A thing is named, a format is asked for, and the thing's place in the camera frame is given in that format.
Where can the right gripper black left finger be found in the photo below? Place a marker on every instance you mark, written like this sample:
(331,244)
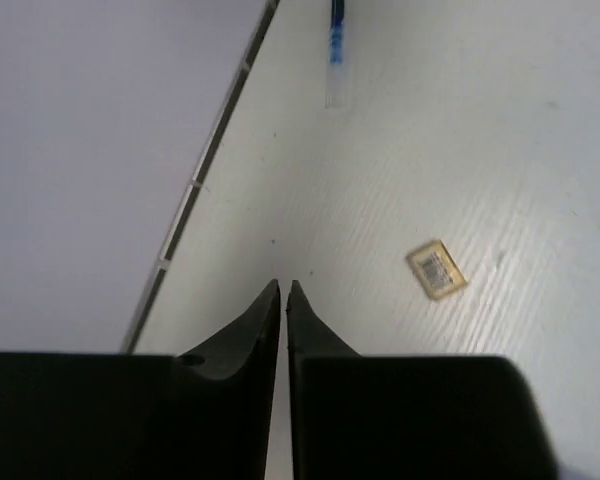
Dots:
(226,391)

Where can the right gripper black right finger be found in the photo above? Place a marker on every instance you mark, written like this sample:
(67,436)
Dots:
(308,337)

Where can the blue clear pen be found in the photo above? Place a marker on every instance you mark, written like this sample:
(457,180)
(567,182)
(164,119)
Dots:
(337,63)

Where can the small beige eraser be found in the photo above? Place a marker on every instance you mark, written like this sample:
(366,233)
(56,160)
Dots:
(435,270)

